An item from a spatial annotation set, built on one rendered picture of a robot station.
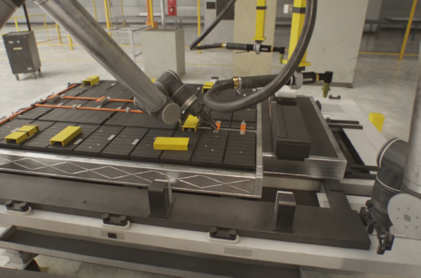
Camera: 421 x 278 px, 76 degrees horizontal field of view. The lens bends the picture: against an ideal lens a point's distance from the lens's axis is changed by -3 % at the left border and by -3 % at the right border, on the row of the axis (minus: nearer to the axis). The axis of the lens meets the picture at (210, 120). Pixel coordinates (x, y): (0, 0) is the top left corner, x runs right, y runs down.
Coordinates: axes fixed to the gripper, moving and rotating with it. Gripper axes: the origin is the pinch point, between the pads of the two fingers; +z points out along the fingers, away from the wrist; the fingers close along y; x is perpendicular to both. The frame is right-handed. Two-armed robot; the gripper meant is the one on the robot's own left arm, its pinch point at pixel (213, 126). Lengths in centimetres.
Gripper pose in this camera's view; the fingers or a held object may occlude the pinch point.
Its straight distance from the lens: 149.3
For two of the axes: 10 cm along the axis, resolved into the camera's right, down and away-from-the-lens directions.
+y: 3.4, -3.8, 8.6
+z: 7.2, 6.9, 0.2
